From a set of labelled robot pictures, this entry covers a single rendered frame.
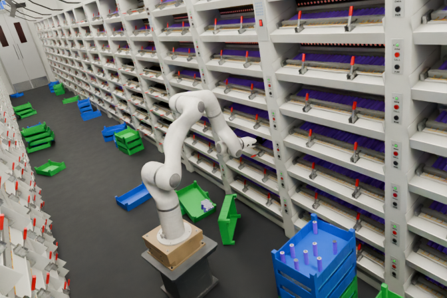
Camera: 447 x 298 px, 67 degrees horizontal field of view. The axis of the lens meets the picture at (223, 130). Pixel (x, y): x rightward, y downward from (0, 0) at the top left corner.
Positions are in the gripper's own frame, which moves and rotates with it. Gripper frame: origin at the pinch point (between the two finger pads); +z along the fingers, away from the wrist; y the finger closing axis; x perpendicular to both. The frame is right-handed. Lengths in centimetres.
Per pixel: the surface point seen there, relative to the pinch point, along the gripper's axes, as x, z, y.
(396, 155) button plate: -20, -14, -98
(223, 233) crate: 59, -28, -1
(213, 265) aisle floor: 72, -41, -9
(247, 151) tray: 8.4, -5.2, 5.1
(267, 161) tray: 8.6, -5.6, -15.4
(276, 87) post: -40, -17, -33
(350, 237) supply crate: 15, -26, -91
